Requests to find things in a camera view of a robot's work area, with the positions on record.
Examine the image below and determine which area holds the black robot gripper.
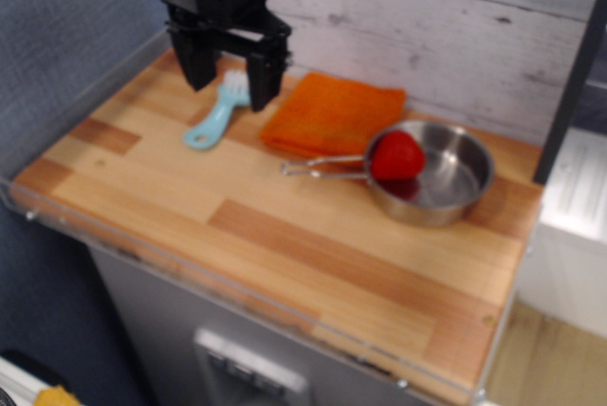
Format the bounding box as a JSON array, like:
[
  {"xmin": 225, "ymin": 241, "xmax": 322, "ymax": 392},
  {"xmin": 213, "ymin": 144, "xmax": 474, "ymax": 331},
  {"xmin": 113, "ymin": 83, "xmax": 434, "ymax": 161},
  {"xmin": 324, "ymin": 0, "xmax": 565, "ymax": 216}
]
[{"xmin": 162, "ymin": 0, "xmax": 291, "ymax": 112}]

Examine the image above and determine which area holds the light blue scrub brush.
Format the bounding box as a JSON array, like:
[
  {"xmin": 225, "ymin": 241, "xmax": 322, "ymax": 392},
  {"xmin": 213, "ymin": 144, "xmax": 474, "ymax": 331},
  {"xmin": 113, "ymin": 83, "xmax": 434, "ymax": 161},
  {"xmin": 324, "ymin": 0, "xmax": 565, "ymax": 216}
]
[{"xmin": 183, "ymin": 70, "xmax": 250, "ymax": 150}]

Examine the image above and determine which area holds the orange folded towel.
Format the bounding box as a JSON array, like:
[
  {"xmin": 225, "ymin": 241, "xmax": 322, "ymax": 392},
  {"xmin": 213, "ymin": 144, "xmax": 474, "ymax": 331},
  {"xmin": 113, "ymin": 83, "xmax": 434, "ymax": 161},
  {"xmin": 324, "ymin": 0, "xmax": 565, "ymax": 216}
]
[{"xmin": 260, "ymin": 73, "xmax": 407, "ymax": 158}]

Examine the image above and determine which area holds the red toy strawberry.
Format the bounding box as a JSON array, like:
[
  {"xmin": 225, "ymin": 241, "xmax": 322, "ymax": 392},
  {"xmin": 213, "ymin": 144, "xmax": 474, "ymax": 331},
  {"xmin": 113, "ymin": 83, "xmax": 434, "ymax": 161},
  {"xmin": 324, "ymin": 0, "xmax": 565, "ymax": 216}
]
[{"xmin": 370, "ymin": 130, "xmax": 426, "ymax": 181}]

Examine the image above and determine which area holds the clear acrylic table guard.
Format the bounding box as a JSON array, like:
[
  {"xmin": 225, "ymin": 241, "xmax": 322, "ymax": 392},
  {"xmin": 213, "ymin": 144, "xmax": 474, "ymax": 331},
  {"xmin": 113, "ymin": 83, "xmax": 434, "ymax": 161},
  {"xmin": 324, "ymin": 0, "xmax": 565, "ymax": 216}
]
[{"xmin": 1, "ymin": 33, "xmax": 542, "ymax": 405}]

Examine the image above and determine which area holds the small stainless steel pan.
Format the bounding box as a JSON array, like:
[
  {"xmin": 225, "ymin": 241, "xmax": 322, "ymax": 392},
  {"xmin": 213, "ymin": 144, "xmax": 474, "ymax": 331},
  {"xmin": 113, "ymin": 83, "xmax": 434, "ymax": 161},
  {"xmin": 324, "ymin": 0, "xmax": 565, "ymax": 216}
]
[{"xmin": 280, "ymin": 120, "xmax": 495, "ymax": 227}]

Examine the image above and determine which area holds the grey cabinet front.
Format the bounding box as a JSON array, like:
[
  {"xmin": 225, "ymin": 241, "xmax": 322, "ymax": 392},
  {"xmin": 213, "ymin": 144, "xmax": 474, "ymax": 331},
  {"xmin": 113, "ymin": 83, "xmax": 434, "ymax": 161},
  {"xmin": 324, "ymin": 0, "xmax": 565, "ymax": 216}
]
[{"xmin": 91, "ymin": 248, "xmax": 431, "ymax": 405}]

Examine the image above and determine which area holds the silver dispenser button panel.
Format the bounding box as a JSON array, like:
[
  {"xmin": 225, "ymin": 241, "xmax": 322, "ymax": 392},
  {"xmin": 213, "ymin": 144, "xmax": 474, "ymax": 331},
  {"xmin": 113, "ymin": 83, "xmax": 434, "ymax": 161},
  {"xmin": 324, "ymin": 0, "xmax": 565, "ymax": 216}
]
[{"xmin": 193, "ymin": 327, "xmax": 313, "ymax": 405}]

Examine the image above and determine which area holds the yellow object at corner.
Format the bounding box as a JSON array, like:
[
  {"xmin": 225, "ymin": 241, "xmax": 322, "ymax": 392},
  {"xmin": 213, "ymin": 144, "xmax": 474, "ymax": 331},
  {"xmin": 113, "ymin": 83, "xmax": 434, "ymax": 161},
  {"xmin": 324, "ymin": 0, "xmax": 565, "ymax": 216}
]
[{"xmin": 33, "ymin": 385, "xmax": 81, "ymax": 406}]

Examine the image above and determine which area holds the white side unit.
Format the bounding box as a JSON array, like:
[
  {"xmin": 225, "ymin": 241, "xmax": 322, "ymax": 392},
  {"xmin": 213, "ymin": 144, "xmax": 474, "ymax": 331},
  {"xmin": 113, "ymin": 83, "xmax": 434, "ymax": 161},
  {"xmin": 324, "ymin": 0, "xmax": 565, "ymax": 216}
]
[{"xmin": 517, "ymin": 128, "xmax": 606, "ymax": 338}]

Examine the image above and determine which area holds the dark grey right post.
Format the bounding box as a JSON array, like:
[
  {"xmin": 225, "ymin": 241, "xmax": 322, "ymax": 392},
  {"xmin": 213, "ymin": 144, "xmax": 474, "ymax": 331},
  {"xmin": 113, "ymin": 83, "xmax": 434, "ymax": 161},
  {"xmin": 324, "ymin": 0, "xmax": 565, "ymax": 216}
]
[{"xmin": 533, "ymin": 0, "xmax": 606, "ymax": 185}]

